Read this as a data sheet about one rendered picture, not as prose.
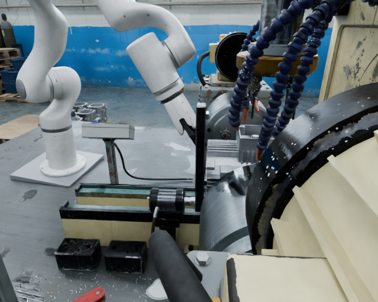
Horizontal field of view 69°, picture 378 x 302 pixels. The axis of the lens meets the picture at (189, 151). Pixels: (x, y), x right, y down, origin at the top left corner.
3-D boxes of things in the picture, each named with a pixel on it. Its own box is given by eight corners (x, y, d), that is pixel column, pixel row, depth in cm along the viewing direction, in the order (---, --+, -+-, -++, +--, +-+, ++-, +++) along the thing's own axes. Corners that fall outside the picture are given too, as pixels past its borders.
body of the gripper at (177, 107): (161, 94, 80) (180, 126, 84) (155, 103, 71) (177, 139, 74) (183, 81, 78) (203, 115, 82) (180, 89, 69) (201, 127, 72)
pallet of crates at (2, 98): (77, 94, 600) (70, 56, 567) (57, 103, 528) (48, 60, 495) (24, 93, 610) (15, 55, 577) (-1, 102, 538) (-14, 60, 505)
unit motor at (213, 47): (245, 114, 151) (252, 30, 134) (254, 136, 122) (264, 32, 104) (197, 113, 153) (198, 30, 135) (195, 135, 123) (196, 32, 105)
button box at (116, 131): (134, 139, 102) (135, 125, 103) (129, 138, 95) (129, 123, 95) (89, 138, 103) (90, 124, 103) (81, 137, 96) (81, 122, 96)
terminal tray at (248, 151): (278, 149, 78) (281, 125, 75) (286, 166, 69) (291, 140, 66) (234, 147, 79) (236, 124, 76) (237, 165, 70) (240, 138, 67)
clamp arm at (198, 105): (206, 205, 67) (209, 102, 56) (206, 213, 64) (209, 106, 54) (191, 204, 67) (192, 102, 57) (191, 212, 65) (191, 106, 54)
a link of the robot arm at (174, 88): (156, 89, 79) (161, 98, 80) (150, 96, 71) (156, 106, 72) (181, 74, 77) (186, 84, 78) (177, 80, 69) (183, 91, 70)
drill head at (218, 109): (257, 137, 129) (263, 82, 118) (274, 176, 96) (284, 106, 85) (203, 136, 130) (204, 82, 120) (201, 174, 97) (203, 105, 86)
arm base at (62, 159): (30, 172, 117) (20, 132, 109) (58, 153, 134) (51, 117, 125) (70, 180, 114) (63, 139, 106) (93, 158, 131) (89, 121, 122)
